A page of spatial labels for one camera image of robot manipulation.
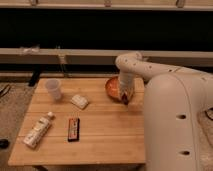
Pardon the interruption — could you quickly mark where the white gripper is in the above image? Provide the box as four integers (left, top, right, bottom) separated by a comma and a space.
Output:
118, 72, 134, 99

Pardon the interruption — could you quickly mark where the red pepper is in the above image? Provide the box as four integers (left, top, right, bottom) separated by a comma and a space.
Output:
121, 93, 129, 105

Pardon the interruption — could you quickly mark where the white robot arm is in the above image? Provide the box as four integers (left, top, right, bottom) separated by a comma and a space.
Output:
116, 52, 213, 171

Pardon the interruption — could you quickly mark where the orange ceramic bowl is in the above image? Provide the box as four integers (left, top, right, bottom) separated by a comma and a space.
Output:
105, 76, 123, 103

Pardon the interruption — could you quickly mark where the wooden table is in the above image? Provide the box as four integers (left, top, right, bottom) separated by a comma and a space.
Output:
8, 78, 145, 166

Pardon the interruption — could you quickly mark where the dark red snack bar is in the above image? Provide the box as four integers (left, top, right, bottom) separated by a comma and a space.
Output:
68, 118, 80, 142

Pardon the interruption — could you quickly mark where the translucent plastic cup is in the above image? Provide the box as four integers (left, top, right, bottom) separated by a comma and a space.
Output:
45, 79, 62, 101

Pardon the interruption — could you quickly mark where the white plastic bottle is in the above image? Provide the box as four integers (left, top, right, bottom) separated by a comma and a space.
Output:
23, 112, 55, 148

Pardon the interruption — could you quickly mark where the black object on floor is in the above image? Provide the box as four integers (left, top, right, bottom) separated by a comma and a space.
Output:
0, 139, 10, 149

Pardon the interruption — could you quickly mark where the grey metal rail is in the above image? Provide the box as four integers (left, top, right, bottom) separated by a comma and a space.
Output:
0, 48, 213, 67

